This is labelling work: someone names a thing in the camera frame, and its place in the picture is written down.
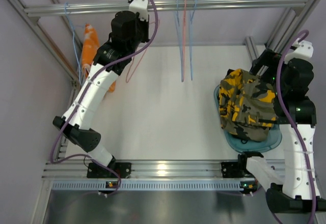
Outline blue hanger far left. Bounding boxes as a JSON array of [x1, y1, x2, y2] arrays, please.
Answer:
[[64, 2, 83, 85]]

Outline orange tie-dye trousers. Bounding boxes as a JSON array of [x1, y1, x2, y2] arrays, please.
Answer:
[[81, 23, 117, 93]]

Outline empty pink hanger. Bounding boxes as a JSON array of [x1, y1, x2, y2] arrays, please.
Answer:
[[181, 0, 186, 82]]

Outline aluminium frame posts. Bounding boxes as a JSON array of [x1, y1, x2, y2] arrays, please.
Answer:
[[244, 0, 326, 62], [6, 0, 79, 88]]

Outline teal plastic bin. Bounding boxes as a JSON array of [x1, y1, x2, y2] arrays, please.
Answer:
[[215, 85, 277, 152]]

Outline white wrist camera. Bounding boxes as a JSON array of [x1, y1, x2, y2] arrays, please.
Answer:
[[128, 0, 149, 21], [284, 38, 314, 64]]

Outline camouflage trousers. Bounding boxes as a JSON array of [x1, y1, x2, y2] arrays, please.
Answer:
[[218, 69, 278, 142]]

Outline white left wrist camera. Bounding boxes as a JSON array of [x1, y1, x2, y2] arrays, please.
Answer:
[[128, 0, 149, 21]]

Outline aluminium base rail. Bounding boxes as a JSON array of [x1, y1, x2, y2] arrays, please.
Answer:
[[42, 158, 318, 181]]

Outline aluminium frame posts right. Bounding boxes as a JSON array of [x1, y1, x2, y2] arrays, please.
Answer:
[[244, 0, 326, 62]]

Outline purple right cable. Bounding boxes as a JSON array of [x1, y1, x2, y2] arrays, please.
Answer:
[[272, 30, 316, 224]]

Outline blue hanger with black trousers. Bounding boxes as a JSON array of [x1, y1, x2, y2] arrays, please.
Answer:
[[174, 0, 184, 82]]

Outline empty blue hanger right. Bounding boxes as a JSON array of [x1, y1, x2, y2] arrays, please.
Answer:
[[188, 0, 198, 81]]

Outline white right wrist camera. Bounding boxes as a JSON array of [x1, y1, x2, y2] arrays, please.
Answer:
[[284, 38, 314, 64]]

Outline aluminium frame posts left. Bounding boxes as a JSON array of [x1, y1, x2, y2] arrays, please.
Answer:
[[6, 0, 79, 88]]

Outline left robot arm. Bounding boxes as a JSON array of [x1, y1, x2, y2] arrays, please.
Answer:
[[52, 11, 149, 167]]

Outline black trousers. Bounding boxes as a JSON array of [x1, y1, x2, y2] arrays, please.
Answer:
[[220, 69, 258, 144]]

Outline slotted cable duct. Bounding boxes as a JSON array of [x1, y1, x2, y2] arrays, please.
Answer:
[[52, 180, 257, 191]]

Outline aluminium hanging rail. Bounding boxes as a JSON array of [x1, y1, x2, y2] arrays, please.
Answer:
[[24, 0, 308, 17]]

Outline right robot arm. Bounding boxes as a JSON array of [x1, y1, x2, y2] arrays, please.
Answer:
[[246, 44, 325, 214]]

